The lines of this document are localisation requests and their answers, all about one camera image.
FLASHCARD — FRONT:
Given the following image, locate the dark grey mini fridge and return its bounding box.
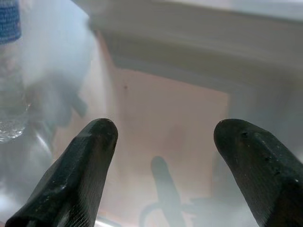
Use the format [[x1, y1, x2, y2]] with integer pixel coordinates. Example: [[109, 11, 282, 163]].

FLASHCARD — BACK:
[[0, 0, 303, 227]]

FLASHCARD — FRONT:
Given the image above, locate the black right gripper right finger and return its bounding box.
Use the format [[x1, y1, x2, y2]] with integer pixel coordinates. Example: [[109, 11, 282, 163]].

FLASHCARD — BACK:
[[213, 118, 303, 227]]

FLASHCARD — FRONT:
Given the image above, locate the clear water bottle blue cap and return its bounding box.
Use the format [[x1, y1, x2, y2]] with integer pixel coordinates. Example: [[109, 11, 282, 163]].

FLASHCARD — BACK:
[[0, 0, 31, 143]]

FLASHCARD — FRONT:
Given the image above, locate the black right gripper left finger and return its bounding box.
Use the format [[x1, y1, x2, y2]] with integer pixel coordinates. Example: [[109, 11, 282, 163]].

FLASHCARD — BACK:
[[4, 118, 119, 227]]

